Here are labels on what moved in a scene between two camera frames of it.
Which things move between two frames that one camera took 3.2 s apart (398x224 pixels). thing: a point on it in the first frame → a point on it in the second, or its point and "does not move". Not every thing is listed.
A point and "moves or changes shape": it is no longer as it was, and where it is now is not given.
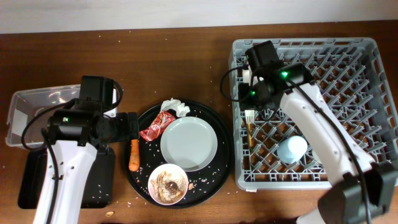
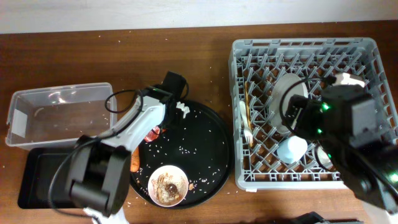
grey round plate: (189, 142) moves or changes shape
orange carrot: (134, 159) does not move
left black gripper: (124, 132) → (178, 119)
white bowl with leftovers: (167, 183) does not move
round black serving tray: (203, 184) does not move
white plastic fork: (249, 114) → (247, 133)
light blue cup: (292, 149) does not move
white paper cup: (316, 157) moves or changes shape
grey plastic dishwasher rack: (349, 84) does not move
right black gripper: (244, 101) → (311, 109)
